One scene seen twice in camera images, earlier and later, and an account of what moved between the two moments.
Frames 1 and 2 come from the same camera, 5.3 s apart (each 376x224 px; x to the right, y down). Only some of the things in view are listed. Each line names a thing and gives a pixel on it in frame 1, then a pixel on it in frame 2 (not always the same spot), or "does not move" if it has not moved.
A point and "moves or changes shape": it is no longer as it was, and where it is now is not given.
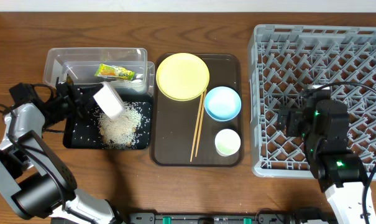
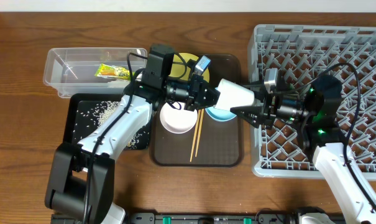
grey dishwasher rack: x=284 y=60 does not move
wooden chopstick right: x=204 y=96 does not move
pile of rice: x=119 y=132 moves or changes shape
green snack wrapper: x=110 y=71 does not move
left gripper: x=81 y=100 -> x=194 y=94
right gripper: x=296 y=117 -> x=269 y=111
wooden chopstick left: x=196 y=127 does not move
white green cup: x=227 y=142 -> x=233 y=95
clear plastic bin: x=125 y=68 does not move
